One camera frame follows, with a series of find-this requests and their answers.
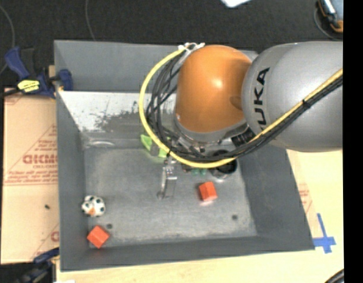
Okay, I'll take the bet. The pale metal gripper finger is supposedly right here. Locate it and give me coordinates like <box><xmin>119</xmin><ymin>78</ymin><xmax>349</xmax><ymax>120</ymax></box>
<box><xmin>167</xmin><ymin>168</ymin><xmax>179</xmax><ymax>199</ymax></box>
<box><xmin>156</xmin><ymin>166</ymin><xmax>169</xmax><ymax>201</ymax></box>

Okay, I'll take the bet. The grey metal bin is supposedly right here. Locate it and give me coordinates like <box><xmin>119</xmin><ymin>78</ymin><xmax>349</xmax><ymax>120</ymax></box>
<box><xmin>53</xmin><ymin>40</ymin><xmax>315</xmax><ymax>272</ymax></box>

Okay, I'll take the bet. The red-orange cube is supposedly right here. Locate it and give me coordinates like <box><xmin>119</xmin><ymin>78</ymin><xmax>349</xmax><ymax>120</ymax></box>
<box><xmin>86</xmin><ymin>225</ymin><xmax>111</xmax><ymax>249</ymax></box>
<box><xmin>197</xmin><ymin>181</ymin><xmax>219</xmax><ymax>203</ymax></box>

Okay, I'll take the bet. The bright green toy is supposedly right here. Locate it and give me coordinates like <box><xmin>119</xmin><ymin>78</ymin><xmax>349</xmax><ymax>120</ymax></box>
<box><xmin>140</xmin><ymin>133</ymin><xmax>170</xmax><ymax>159</ymax></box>

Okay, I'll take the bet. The white black-spotted toy animal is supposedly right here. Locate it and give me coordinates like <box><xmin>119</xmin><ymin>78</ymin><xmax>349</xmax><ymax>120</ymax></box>
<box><xmin>81</xmin><ymin>195</ymin><xmax>107</xmax><ymax>218</ymax></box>

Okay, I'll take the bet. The brown cardboard board, red print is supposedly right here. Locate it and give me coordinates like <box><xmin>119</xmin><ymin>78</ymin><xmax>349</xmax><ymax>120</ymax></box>
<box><xmin>0</xmin><ymin>87</ymin><xmax>316</xmax><ymax>265</ymax></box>

